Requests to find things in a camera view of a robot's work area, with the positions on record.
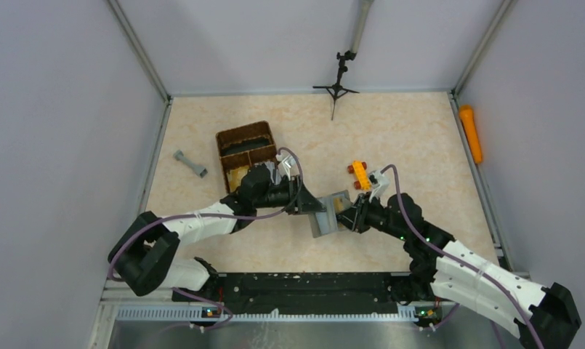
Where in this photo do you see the grey dumbbell-shaped plastic part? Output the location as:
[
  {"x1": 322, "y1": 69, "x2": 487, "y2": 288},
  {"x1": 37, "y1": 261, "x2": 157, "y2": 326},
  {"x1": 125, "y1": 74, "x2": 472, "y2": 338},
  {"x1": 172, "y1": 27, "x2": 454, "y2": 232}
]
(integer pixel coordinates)
[{"x1": 173, "y1": 150, "x2": 208, "y2": 178}]

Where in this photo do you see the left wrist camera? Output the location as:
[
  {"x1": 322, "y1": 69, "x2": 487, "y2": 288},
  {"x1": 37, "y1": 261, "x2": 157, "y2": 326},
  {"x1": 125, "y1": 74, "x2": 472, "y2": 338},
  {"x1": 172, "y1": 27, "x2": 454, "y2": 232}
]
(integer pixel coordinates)
[{"x1": 276, "y1": 152, "x2": 296, "y2": 179}]

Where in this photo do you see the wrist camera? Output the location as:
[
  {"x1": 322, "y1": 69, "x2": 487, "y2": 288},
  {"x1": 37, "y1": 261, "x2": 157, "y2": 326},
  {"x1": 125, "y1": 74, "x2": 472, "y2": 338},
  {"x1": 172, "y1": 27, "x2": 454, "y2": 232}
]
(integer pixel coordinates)
[
  {"x1": 368, "y1": 170, "x2": 390, "y2": 201},
  {"x1": 276, "y1": 152, "x2": 296, "y2": 179}
]

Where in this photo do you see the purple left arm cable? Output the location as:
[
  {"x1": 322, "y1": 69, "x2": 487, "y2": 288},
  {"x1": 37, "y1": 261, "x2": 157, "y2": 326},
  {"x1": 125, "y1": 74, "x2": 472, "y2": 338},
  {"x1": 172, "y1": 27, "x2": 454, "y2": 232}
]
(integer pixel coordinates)
[{"x1": 108, "y1": 146, "x2": 304, "y2": 333}]

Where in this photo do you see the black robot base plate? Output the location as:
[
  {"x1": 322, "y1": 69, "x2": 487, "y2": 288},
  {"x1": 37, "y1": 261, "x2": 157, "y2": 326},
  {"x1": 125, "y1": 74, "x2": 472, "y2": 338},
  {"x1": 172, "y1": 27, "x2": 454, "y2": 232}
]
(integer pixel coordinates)
[{"x1": 172, "y1": 272, "x2": 459, "y2": 305}]

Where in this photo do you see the orange flashlight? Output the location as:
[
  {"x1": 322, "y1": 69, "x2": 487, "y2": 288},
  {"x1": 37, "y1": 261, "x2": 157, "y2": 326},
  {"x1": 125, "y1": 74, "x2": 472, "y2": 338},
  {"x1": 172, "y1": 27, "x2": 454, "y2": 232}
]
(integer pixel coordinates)
[{"x1": 459, "y1": 105, "x2": 483, "y2": 164}]

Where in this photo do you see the black camera tripod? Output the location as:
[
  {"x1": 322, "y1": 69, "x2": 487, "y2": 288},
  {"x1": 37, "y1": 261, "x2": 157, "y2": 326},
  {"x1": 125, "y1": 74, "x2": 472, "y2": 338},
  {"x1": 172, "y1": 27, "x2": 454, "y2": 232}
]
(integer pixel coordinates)
[{"x1": 312, "y1": 0, "x2": 374, "y2": 121}]

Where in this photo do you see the yellow red toy brick car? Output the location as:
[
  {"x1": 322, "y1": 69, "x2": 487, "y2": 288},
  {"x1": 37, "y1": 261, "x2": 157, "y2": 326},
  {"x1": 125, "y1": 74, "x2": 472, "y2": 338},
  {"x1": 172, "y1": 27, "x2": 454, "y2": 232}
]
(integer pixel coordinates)
[{"x1": 347, "y1": 161, "x2": 371, "y2": 190}]

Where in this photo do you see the gold credit card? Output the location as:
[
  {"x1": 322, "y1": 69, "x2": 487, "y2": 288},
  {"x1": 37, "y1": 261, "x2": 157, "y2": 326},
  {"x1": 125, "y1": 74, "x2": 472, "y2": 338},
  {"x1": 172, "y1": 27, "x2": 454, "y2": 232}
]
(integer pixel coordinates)
[{"x1": 333, "y1": 196, "x2": 352, "y2": 214}]

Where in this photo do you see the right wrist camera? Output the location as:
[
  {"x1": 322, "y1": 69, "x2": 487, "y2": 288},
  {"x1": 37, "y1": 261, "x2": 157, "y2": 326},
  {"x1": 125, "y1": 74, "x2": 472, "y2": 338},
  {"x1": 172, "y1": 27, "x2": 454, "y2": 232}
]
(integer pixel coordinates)
[{"x1": 368, "y1": 170, "x2": 390, "y2": 201}]

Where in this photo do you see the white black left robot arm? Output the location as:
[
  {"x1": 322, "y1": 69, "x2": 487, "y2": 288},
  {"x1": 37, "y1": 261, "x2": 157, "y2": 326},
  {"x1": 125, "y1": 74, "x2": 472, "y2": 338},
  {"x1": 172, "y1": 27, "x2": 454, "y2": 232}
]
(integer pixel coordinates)
[{"x1": 108, "y1": 164, "x2": 326, "y2": 297}]

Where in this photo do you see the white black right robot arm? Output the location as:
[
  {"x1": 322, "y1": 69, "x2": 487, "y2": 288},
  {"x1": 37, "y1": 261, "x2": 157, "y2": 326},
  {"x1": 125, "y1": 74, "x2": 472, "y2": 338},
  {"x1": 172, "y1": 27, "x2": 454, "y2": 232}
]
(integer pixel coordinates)
[{"x1": 335, "y1": 193, "x2": 581, "y2": 348}]

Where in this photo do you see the brown wicker basket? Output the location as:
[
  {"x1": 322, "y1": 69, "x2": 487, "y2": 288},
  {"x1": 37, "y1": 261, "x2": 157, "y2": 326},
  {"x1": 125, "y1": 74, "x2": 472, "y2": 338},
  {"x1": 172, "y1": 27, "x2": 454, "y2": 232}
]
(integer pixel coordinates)
[{"x1": 215, "y1": 121, "x2": 277, "y2": 193}]

